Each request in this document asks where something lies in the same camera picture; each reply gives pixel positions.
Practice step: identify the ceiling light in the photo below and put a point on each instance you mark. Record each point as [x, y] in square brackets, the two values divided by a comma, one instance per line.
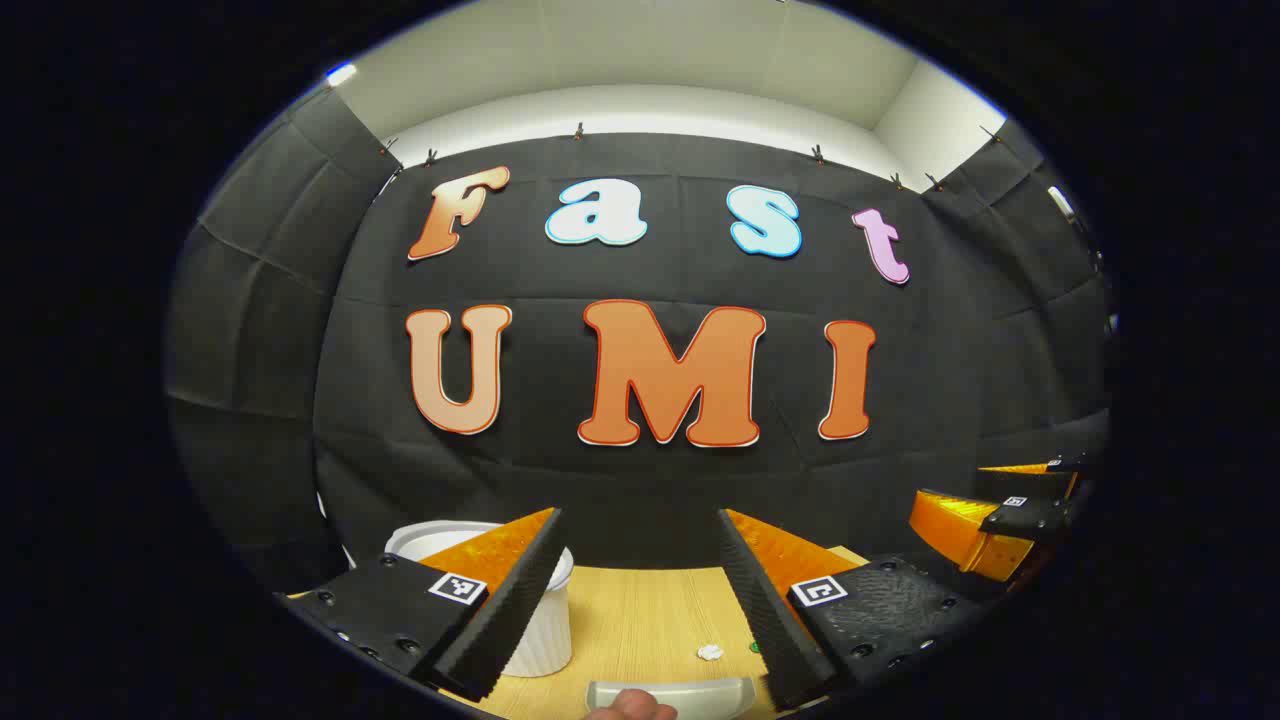
[340, 74]

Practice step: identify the white ribbed garbage bin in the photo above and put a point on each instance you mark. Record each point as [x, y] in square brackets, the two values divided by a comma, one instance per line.
[545, 630]

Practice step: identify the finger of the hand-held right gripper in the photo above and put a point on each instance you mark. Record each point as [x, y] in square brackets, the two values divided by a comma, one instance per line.
[1040, 467]
[960, 530]

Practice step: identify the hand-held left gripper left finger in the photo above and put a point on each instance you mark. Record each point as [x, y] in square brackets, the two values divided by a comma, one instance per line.
[510, 620]

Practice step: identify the white paper ball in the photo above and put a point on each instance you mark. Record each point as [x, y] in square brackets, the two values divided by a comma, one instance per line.
[710, 652]

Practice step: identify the grey plastic dustpan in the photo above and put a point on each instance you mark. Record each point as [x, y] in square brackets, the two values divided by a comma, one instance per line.
[700, 695]

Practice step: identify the wooden desktop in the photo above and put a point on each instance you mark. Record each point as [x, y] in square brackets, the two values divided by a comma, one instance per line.
[640, 620]

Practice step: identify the row of black backdrop clips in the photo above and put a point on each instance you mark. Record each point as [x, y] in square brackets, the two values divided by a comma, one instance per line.
[818, 154]

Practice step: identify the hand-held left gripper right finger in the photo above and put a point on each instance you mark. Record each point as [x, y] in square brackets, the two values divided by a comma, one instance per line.
[770, 620]

